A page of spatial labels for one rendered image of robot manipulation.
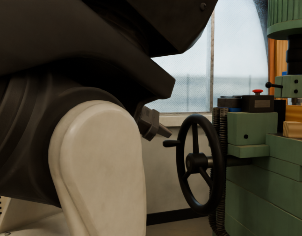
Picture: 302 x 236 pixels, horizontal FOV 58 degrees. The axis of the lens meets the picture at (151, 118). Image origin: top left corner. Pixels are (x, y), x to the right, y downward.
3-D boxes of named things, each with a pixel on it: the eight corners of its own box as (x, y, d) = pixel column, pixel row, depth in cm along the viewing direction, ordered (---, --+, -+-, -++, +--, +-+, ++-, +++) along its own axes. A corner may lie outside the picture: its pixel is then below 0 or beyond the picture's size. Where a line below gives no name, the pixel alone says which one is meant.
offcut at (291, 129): (296, 135, 73) (296, 121, 73) (302, 137, 69) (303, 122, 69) (282, 135, 73) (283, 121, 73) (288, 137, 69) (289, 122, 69)
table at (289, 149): (183, 136, 110) (183, 122, 110) (248, 134, 118) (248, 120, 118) (304, 183, 52) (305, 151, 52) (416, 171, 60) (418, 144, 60)
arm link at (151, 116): (147, 124, 92) (116, 107, 89) (162, 105, 88) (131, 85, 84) (143, 149, 82) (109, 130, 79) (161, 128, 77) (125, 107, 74)
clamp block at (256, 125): (210, 138, 88) (211, 110, 87) (246, 136, 92) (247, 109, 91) (236, 146, 74) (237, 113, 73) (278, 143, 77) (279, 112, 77)
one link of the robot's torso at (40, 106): (-19, 205, 17) (52, 46, 20) (-57, 166, 27) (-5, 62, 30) (123, 226, 26) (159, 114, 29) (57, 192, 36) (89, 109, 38)
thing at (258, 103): (216, 110, 86) (216, 92, 86) (246, 110, 89) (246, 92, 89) (240, 113, 74) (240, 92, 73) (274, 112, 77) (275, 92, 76)
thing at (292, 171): (216, 150, 104) (216, 139, 104) (262, 147, 110) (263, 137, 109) (298, 181, 66) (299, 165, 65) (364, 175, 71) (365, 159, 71)
